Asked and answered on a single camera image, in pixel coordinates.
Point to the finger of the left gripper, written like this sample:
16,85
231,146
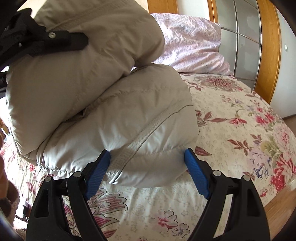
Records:
57,40

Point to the beige puffer jacket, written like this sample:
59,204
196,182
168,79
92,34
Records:
66,108

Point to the wooden headboard with panels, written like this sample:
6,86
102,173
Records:
251,37

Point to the floral bed sheet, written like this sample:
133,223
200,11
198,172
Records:
238,133

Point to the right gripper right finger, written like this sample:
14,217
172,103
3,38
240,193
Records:
247,219

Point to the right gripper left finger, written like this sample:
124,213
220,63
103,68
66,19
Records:
48,220

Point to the lilac pillow near headboard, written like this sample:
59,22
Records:
191,44

